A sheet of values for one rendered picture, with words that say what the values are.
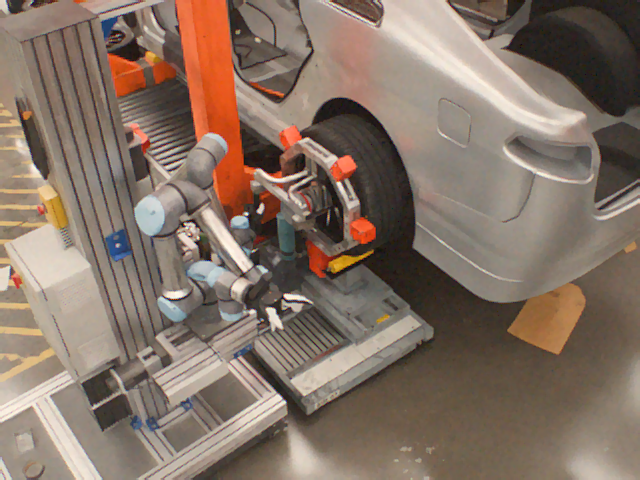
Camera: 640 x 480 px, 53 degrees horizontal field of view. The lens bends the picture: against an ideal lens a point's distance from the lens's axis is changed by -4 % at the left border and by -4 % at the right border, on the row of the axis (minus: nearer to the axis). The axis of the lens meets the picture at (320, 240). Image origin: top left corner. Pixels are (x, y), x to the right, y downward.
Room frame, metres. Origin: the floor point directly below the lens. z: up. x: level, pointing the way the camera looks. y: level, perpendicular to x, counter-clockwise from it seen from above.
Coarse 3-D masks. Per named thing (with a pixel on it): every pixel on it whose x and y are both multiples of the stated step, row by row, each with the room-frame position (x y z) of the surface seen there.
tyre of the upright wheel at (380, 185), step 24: (336, 120) 2.72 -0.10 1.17; (360, 120) 2.69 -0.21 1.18; (336, 144) 2.52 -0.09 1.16; (360, 144) 2.53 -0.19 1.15; (384, 144) 2.55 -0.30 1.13; (360, 168) 2.42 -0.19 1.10; (384, 168) 2.46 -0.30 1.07; (360, 192) 2.38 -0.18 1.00; (384, 192) 2.39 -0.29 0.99; (408, 192) 2.45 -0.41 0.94; (384, 216) 2.35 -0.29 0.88; (408, 216) 2.44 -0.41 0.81; (336, 240) 2.54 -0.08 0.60; (384, 240) 2.40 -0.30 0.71
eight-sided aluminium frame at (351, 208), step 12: (300, 144) 2.60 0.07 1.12; (312, 144) 2.60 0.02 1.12; (288, 156) 2.69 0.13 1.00; (312, 156) 2.53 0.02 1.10; (324, 156) 2.52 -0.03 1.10; (288, 168) 2.77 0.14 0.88; (324, 168) 2.45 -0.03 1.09; (348, 180) 2.41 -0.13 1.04; (348, 192) 2.38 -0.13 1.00; (348, 204) 2.33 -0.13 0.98; (348, 216) 2.32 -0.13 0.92; (312, 228) 2.62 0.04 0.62; (348, 228) 2.32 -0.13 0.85; (312, 240) 2.56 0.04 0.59; (324, 240) 2.55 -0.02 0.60; (348, 240) 2.32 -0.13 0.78; (324, 252) 2.46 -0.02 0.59; (336, 252) 2.39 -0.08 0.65
